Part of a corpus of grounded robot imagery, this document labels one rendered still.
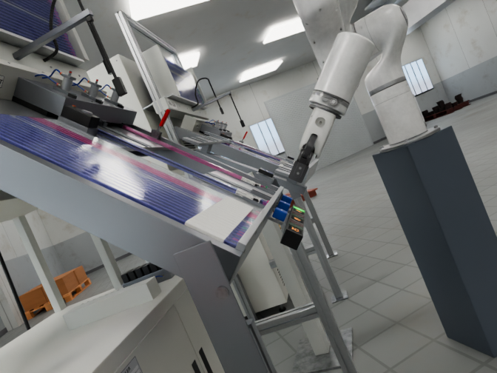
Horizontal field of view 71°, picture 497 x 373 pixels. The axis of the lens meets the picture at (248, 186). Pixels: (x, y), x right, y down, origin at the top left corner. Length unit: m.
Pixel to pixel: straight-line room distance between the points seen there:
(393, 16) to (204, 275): 0.99
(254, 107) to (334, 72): 10.62
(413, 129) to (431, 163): 0.12
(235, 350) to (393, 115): 0.93
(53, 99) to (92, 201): 0.48
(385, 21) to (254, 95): 10.37
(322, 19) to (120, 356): 0.78
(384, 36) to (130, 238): 0.97
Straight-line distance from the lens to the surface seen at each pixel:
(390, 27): 1.21
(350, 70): 0.78
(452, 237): 1.22
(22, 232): 1.53
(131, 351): 0.76
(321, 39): 0.89
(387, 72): 1.21
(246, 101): 11.37
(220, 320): 0.44
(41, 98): 0.98
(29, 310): 7.30
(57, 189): 0.54
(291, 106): 11.72
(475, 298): 1.30
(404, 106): 1.20
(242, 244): 0.47
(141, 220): 0.48
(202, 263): 0.42
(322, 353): 1.61
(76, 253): 10.80
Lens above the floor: 0.81
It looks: 2 degrees down
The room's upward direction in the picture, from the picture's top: 23 degrees counter-clockwise
